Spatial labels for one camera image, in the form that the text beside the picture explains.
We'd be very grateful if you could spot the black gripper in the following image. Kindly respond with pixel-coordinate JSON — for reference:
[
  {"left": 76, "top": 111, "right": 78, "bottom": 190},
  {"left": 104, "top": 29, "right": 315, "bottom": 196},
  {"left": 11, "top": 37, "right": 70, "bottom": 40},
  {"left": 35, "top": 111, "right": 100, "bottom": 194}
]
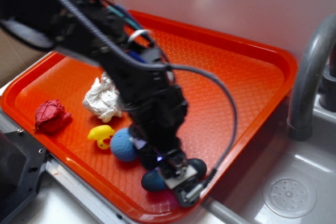
[{"left": 129, "top": 125, "right": 201, "bottom": 207}]

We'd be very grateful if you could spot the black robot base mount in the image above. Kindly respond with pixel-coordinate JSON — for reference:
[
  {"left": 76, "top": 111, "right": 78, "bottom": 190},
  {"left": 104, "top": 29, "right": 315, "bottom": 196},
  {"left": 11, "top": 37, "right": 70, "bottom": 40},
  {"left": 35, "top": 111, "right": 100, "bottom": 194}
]
[{"left": 1, "top": 131, "right": 46, "bottom": 223}]

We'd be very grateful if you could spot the brown cardboard box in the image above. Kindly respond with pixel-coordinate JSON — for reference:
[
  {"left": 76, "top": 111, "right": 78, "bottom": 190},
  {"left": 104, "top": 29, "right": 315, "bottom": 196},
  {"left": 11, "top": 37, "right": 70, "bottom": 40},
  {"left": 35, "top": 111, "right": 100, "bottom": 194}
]
[{"left": 1, "top": 0, "right": 112, "bottom": 87}]

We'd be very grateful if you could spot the crumpled red paper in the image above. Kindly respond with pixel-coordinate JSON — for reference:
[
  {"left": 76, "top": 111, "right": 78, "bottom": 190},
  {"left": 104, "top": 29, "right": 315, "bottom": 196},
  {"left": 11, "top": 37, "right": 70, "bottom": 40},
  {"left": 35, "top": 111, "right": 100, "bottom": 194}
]
[{"left": 34, "top": 99, "right": 72, "bottom": 133}]

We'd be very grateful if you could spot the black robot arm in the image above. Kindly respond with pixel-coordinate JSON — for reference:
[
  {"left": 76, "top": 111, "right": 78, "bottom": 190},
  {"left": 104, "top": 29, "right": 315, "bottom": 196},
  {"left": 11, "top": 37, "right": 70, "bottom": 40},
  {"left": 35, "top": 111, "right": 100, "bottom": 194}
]
[{"left": 1, "top": 0, "right": 203, "bottom": 207}]

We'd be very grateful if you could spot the grey toy sink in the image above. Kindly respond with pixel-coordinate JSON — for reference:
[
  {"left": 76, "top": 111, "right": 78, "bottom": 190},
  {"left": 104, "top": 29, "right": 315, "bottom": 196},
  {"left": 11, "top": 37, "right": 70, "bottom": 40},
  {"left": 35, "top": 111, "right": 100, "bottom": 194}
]
[{"left": 203, "top": 101, "right": 335, "bottom": 223}]

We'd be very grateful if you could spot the red plastic tray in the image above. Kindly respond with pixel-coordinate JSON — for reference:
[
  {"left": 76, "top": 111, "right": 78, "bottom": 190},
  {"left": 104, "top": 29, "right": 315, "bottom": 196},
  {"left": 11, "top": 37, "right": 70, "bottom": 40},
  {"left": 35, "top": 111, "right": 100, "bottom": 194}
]
[{"left": 0, "top": 10, "right": 299, "bottom": 224}]

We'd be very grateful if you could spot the blue textured ball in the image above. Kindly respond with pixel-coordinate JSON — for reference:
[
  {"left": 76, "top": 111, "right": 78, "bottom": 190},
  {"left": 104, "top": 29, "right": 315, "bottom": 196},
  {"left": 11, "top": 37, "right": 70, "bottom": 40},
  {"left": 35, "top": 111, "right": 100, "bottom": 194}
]
[{"left": 110, "top": 128, "right": 138, "bottom": 162}]

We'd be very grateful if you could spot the yellow rubber duck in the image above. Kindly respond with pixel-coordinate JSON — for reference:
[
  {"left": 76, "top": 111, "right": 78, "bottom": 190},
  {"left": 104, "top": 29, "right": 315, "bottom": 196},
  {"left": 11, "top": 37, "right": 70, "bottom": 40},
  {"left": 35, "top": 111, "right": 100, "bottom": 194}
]
[{"left": 87, "top": 125, "right": 115, "bottom": 150}]

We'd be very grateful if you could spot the crumpled white paper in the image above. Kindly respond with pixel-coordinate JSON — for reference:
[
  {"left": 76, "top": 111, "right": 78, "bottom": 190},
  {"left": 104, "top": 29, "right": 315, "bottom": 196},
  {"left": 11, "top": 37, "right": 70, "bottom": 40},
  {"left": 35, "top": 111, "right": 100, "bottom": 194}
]
[{"left": 82, "top": 72, "right": 122, "bottom": 123}]

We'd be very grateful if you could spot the dark plastic pickle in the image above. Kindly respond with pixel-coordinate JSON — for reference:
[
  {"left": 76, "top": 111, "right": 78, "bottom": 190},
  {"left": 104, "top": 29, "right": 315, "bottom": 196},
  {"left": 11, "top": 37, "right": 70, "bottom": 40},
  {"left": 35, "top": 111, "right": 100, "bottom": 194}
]
[{"left": 141, "top": 158, "right": 207, "bottom": 192}]

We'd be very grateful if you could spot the grey toy faucet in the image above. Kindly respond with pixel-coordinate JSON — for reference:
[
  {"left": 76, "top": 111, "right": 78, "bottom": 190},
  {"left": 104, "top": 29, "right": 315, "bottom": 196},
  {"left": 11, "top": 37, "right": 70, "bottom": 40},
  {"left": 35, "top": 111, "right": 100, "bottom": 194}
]
[{"left": 287, "top": 14, "right": 335, "bottom": 141}]

